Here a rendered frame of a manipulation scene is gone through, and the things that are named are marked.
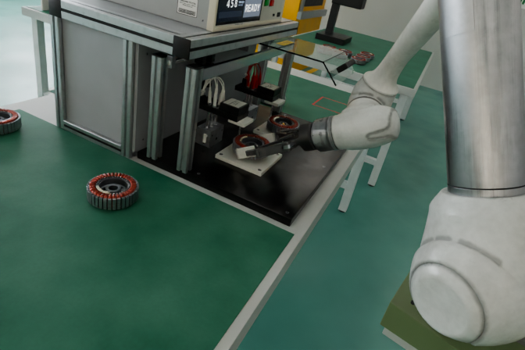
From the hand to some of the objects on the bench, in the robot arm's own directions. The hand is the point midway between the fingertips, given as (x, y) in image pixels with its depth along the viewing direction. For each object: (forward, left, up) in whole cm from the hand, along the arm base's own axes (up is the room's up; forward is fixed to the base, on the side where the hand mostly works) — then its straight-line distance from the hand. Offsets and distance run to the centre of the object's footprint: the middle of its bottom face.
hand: (252, 146), depth 113 cm
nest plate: (0, 0, -4) cm, 4 cm away
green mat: (+27, -75, -12) cm, 80 cm away
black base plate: (+2, -12, -7) cm, 14 cm away
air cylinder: (+14, +1, -5) cm, 15 cm away
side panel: (+39, +23, -7) cm, 46 cm away
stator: (0, 0, -2) cm, 2 cm away
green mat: (+20, +54, -4) cm, 58 cm away
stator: (+14, +39, -5) cm, 41 cm away
